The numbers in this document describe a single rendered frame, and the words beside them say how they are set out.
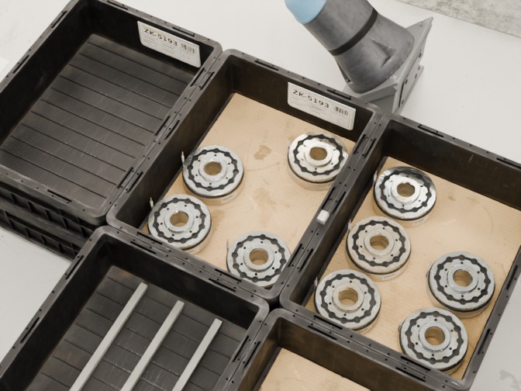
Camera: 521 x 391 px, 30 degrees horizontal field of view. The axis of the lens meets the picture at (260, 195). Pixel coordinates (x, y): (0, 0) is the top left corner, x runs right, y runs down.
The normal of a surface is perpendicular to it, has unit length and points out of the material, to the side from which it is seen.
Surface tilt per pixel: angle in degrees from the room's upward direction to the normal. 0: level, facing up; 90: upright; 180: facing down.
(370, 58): 49
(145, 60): 0
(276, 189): 0
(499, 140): 0
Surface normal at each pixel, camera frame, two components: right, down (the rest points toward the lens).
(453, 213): 0.00, -0.54
